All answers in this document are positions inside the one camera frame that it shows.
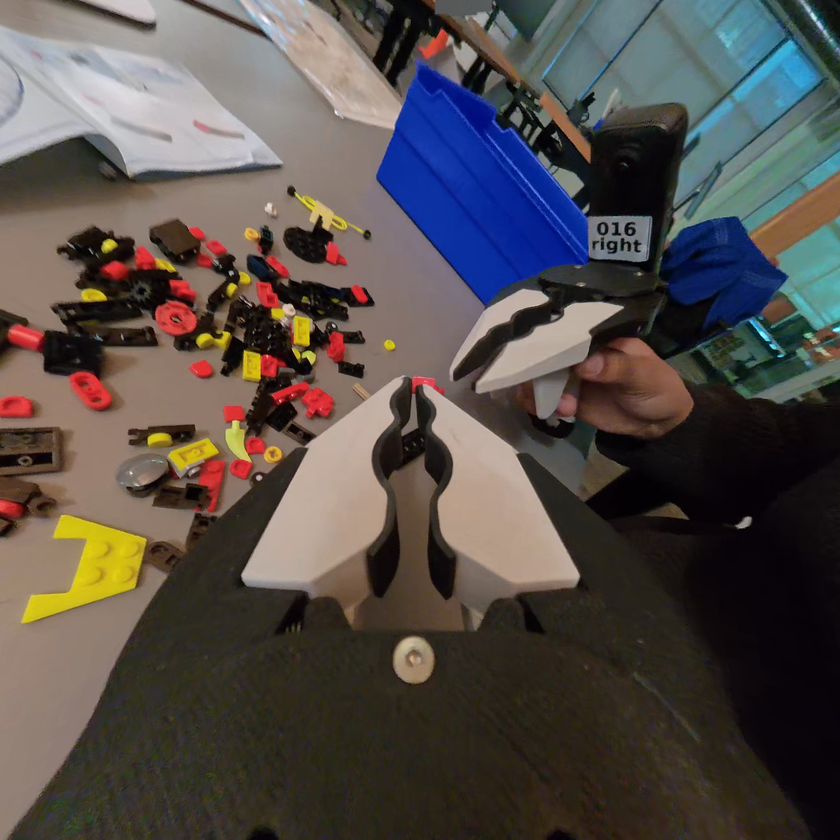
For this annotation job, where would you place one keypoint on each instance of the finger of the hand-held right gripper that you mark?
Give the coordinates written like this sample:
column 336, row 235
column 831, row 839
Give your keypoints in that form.
column 512, row 310
column 544, row 351

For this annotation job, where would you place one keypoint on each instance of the clear plastic bag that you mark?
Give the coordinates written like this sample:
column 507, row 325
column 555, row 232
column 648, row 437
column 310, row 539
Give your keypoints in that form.
column 328, row 59

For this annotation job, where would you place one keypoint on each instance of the blue plastic bin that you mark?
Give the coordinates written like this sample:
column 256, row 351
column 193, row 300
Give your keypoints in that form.
column 472, row 177

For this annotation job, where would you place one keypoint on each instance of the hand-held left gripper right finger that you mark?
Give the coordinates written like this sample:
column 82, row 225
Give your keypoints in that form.
column 505, row 525

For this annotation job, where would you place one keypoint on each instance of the open instruction booklet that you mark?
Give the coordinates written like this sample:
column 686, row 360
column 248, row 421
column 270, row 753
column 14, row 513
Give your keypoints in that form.
column 131, row 111

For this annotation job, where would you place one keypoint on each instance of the pile of lego pieces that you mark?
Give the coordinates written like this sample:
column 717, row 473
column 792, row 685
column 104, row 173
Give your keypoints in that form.
column 174, row 318

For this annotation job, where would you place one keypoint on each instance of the black office chair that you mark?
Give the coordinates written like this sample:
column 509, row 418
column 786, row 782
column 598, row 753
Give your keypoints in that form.
column 686, row 323

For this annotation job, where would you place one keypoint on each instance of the small red lego piece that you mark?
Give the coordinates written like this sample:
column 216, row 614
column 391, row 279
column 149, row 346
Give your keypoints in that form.
column 426, row 384

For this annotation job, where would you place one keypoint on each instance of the grey lego dish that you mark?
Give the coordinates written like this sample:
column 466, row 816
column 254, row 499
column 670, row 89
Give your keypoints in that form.
column 141, row 469

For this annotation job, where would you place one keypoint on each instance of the person's right forearm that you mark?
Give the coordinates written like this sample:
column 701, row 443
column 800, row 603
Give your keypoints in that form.
column 754, row 453

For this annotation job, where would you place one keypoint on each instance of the orange object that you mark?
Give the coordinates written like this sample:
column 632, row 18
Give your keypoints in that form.
column 434, row 44

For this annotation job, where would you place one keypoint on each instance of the white document stand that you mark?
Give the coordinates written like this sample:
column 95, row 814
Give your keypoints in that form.
column 124, row 9

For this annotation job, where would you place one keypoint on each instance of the person's right hand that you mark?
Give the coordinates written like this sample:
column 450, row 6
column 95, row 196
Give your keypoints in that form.
column 630, row 394

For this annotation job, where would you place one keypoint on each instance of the person's black sweater torso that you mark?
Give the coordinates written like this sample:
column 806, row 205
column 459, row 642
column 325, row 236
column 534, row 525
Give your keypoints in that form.
column 774, row 623

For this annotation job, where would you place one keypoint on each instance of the light wooden beam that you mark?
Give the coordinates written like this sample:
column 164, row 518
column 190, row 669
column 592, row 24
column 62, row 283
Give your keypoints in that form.
column 797, row 213

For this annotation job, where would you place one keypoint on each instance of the wooden background desk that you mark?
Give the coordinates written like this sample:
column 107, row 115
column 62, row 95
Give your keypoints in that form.
column 569, row 130

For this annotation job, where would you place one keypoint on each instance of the yellow wedge lego plate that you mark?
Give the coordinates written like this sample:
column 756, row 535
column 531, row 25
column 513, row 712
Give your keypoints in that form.
column 98, row 564

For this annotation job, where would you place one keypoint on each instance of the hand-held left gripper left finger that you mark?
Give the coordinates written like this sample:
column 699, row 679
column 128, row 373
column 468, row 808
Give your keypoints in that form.
column 315, row 518

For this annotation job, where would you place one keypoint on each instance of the blue cloth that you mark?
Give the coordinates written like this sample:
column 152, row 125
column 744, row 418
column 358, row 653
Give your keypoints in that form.
column 715, row 269

